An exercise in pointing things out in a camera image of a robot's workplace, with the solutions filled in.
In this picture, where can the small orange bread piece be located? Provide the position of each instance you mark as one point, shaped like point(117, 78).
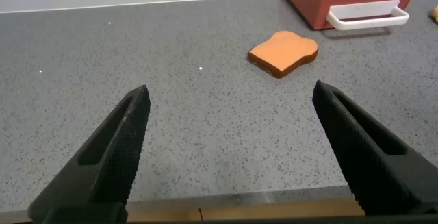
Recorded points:
point(436, 13)

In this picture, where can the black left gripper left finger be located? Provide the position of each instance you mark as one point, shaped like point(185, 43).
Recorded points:
point(109, 169)

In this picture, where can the toast slice with brown crust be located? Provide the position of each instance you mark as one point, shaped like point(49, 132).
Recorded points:
point(282, 51)

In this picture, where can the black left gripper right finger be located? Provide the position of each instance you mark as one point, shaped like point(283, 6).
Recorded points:
point(369, 169)

